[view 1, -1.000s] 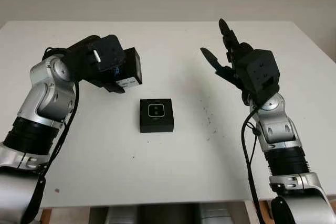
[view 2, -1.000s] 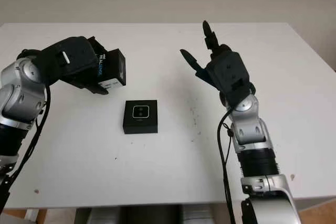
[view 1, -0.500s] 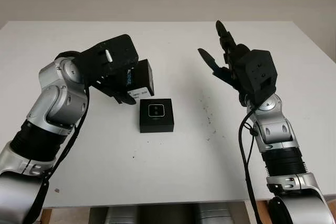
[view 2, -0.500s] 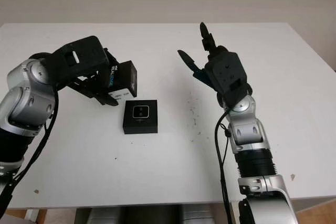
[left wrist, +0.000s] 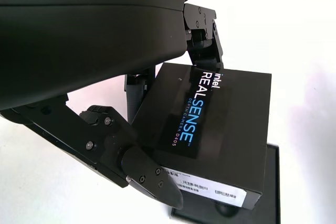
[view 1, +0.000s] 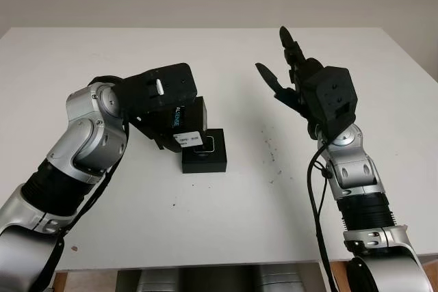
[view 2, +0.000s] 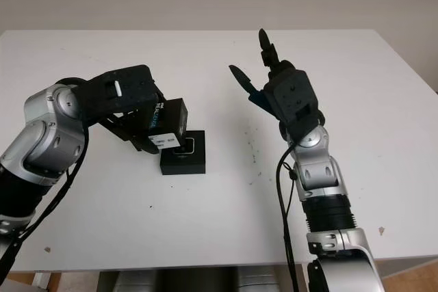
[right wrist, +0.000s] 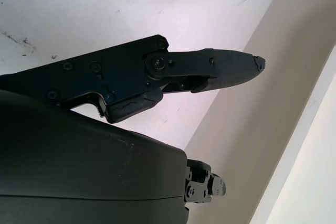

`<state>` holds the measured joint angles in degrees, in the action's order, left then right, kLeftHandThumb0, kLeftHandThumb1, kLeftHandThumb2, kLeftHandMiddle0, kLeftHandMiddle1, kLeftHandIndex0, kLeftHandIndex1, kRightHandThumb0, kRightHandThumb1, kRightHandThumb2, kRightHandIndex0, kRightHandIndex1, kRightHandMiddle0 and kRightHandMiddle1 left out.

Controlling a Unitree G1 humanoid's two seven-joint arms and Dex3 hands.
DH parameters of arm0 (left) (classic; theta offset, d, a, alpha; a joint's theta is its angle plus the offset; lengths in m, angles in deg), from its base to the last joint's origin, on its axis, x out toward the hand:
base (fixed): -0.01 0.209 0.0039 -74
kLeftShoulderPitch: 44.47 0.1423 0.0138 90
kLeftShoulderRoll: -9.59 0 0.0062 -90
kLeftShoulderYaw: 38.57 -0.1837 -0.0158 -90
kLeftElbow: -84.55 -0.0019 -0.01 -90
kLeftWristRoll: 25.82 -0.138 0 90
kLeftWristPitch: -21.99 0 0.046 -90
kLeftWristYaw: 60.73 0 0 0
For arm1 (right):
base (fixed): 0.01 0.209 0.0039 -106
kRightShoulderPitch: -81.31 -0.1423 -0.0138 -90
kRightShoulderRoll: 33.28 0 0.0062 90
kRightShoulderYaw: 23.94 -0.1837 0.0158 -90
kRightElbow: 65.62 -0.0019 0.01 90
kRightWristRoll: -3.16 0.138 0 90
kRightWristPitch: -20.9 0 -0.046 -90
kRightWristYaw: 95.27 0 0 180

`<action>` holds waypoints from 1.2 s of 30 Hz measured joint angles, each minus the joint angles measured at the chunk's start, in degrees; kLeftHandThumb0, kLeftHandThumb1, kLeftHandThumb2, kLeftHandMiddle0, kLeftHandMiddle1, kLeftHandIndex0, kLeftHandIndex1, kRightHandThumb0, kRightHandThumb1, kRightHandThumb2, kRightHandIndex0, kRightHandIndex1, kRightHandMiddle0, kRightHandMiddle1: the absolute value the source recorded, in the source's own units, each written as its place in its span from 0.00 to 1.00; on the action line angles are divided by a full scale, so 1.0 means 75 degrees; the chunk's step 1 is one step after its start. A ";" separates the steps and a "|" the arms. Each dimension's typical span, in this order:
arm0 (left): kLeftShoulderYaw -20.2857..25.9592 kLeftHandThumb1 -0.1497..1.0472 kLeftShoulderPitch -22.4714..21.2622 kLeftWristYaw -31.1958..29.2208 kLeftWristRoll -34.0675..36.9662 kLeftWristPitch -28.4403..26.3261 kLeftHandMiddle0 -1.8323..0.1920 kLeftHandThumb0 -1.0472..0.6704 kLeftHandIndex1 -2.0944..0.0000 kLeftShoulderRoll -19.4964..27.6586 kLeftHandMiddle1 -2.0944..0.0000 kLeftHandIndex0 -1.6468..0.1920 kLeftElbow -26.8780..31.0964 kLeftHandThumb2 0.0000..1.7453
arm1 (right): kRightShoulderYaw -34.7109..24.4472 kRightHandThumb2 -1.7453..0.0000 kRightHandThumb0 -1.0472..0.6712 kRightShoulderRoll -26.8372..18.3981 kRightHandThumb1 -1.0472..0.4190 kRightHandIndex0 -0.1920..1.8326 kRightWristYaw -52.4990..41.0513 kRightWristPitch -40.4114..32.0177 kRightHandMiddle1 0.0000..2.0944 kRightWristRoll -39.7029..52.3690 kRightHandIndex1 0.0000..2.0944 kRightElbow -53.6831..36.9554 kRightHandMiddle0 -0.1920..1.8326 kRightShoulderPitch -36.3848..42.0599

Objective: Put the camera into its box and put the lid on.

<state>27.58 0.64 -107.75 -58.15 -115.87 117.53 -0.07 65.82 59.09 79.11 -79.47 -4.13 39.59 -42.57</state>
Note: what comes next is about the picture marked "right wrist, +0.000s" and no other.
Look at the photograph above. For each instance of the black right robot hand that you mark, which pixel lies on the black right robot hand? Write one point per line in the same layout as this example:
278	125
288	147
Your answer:
78	169

